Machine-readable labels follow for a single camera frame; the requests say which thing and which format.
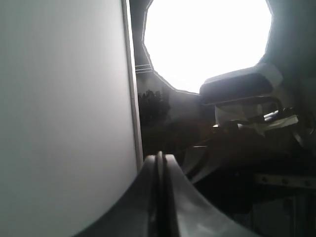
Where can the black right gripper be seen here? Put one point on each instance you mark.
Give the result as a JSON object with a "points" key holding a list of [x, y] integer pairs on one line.
{"points": [[236, 167]]}

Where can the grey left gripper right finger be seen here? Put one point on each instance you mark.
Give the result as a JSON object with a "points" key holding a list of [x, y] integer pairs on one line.
{"points": [[191, 214]]}

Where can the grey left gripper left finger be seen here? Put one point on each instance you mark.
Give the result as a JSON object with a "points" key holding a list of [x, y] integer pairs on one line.
{"points": [[133, 215]]}

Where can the white vertical panel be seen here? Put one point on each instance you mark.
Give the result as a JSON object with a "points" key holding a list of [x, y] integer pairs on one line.
{"points": [[67, 142]]}

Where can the round ceiling lamp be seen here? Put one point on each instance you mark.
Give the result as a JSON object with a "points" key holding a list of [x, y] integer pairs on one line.
{"points": [[189, 41]]}

